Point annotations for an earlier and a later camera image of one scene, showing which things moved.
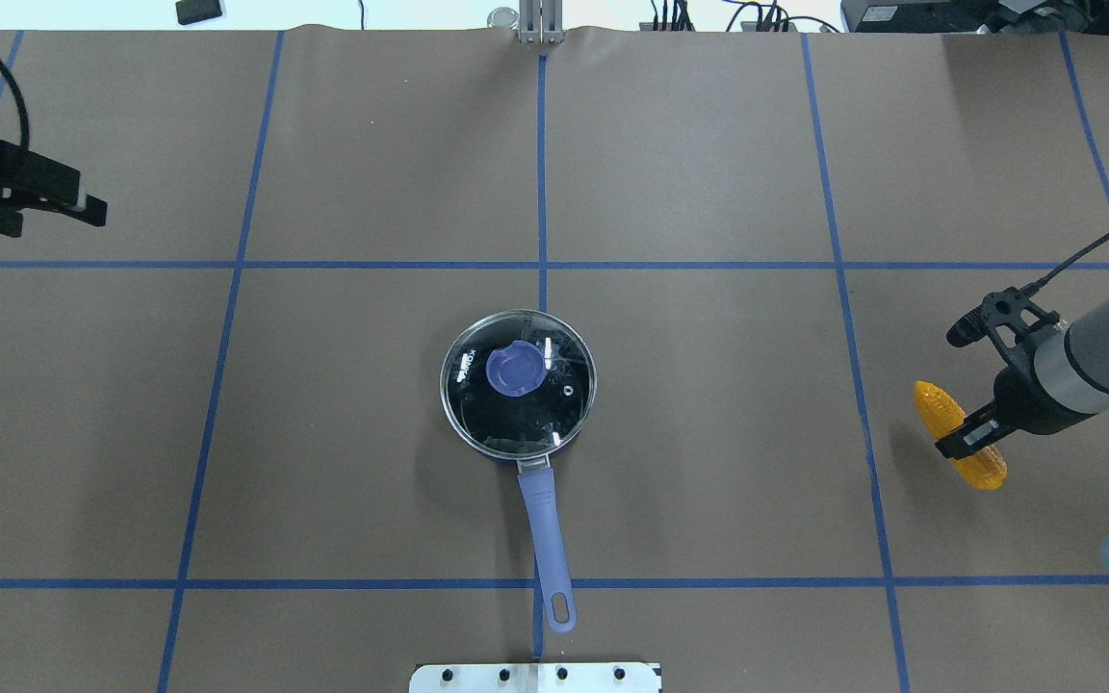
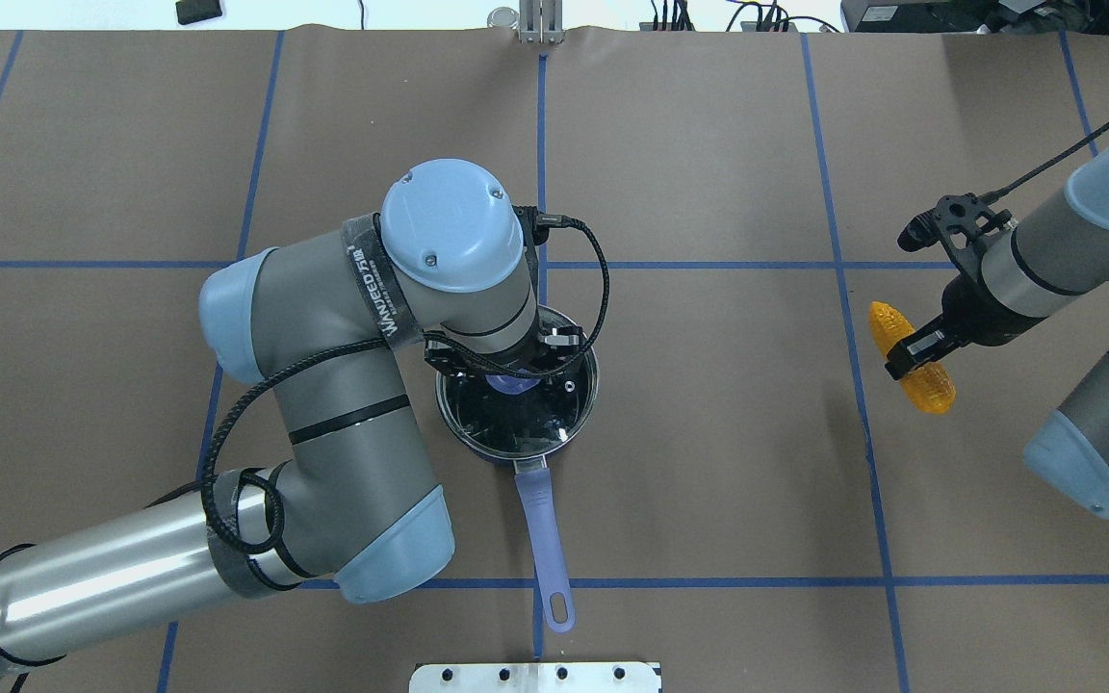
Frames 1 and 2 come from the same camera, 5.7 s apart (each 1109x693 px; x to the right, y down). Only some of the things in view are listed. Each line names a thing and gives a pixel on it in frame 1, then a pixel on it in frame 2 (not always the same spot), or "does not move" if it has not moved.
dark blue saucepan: x=529 y=428 does not move
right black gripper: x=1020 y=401 -> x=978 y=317
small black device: x=192 y=11 does not move
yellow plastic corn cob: x=939 y=414 -> x=930 y=388
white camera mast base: x=536 y=678 does not move
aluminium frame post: x=541 y=21 does not move
